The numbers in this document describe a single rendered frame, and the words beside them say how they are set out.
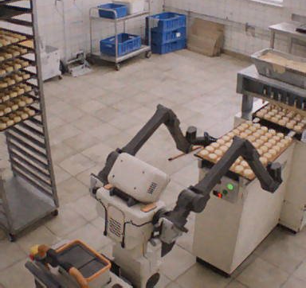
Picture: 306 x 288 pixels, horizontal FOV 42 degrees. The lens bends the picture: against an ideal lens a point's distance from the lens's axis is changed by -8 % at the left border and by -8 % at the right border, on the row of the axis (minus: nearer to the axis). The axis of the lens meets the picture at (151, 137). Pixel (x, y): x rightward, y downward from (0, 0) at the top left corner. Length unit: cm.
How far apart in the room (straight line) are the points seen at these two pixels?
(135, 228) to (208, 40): 553
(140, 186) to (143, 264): 44
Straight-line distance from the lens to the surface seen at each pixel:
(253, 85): 305
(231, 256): 276
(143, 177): 171
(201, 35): 713
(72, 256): 184
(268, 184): 223
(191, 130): 254
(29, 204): 342
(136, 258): 198
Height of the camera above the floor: 221
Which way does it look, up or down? 30 degrees down
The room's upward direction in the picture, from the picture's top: straight up
